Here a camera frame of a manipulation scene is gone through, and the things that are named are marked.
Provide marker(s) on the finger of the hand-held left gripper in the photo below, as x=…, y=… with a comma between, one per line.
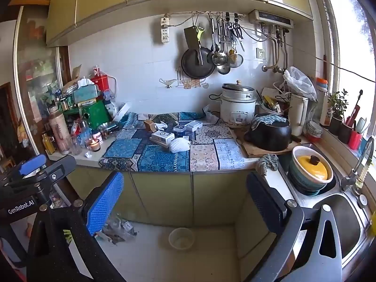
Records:
x=57, y=167
x=30, y=163

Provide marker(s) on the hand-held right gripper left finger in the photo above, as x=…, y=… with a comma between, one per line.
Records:
x=102, y=202

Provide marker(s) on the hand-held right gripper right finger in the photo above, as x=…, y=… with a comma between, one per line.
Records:
x=263, y=204

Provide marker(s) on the round plastic bin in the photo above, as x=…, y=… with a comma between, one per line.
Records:
x=181, y=239

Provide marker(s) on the yellow oil bottle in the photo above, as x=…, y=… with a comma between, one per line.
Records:
x=48, y=145

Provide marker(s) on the clear crumpled plastic bag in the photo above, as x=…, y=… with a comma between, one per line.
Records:
x=117, y=229

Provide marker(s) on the small crumpled paper ball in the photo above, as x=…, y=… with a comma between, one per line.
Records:
x=88, y=154

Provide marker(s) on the pink thermos flask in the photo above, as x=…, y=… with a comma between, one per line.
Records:
x=60, y=132

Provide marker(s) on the grey rag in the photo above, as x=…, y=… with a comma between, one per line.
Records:
x=267, y=164

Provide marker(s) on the bowl with yellow lid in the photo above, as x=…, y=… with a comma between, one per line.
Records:
x=295, y=176

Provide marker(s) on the lit candle jar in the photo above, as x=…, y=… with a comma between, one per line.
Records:
x=95, y=146

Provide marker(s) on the yellow lidded pot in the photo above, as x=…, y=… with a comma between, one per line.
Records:
x=311, y=169

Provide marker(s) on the black clay pot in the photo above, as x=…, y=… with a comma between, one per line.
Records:
x=268, y=139

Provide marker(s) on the green metal box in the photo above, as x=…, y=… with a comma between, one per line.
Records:
x=97, y=113

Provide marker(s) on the patterned patchwork cloth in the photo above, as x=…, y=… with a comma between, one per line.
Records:
x=158, y=158

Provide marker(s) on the teal tissue box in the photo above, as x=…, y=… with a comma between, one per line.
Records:
x=86, y=92

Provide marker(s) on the teal knit cloth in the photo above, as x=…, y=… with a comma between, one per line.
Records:
x=270, y=120

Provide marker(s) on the white round plastic device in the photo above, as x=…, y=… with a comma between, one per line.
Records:
x=122, y=112

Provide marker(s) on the white box with black circle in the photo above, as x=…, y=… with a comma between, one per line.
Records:
x=163, y=136

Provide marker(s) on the stack of small bowls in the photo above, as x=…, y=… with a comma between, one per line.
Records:
x=314, y=130

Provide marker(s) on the steel sink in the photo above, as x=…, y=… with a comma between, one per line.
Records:
x=349, y=229

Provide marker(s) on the white kettle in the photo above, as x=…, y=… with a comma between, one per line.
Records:
x=298, y=114

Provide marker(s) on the red tin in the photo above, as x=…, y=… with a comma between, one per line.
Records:
x=100, y=80

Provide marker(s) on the glass display cabinet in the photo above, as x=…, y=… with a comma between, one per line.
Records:
x=38, y=64

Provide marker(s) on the white rice cooker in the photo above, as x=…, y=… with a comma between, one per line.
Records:
x=238, y=108

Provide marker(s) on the steel faucet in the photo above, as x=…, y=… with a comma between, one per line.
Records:
x=357, y=167

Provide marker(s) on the dish rack with chopsticks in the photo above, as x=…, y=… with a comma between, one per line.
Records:
x=271, y=102

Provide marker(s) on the white foam tray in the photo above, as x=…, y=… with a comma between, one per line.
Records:
x=194, y=125

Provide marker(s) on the clear plastic container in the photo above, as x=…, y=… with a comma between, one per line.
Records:
x=179, y=128

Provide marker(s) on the dark utensil holder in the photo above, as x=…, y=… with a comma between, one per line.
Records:
x=345, y=133

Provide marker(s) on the red cup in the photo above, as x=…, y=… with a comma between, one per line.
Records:
x=354, y=140

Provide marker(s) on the potted green plant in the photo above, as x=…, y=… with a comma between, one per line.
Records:
x=337, y=105

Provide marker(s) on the white plastic bag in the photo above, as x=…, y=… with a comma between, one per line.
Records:
x=299, y=82

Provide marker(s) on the orange-lidded container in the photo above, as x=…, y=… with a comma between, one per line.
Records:
x=322, y=83

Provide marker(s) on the steel ladle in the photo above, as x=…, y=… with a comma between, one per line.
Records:
x=223, y=69

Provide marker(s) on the mesh strainer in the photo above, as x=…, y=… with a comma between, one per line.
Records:
x=236, y=60

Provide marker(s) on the metal water pipes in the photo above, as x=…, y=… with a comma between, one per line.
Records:
x=277, y=53

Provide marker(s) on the perforated steel skimmer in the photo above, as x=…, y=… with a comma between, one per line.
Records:
x=218, y=58

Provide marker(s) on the black wok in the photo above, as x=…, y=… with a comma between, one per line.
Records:
x=194, y=67

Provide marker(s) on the kitchen scissors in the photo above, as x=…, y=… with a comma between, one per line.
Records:
x=238, y=32

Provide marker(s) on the white power strip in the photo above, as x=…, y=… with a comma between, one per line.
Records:
x=165, y=30

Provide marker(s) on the steel cleaver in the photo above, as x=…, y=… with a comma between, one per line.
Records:
x=192, y=36

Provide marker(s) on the yellow-green peeler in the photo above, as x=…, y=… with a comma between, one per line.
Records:
x=200, y=32

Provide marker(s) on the white water heater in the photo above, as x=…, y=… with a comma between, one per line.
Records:
x=270, y=20

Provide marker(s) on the window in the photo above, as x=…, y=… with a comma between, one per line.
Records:
x=352, y=35

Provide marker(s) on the white wall socket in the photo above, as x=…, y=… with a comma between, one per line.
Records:
x=260, y=53

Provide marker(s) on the metal hanging rail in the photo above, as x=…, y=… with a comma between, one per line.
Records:
x=182, y=13

